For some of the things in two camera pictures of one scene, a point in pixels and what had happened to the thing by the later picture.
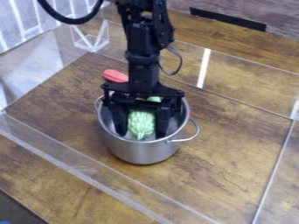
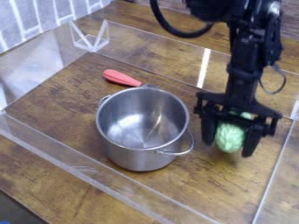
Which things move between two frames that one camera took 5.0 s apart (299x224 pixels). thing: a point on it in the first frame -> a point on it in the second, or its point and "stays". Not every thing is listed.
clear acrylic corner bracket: [88, 41] stays
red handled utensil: [114, 76] stays
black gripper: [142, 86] -> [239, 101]
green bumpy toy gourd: [141, 120] -> [228, 135]
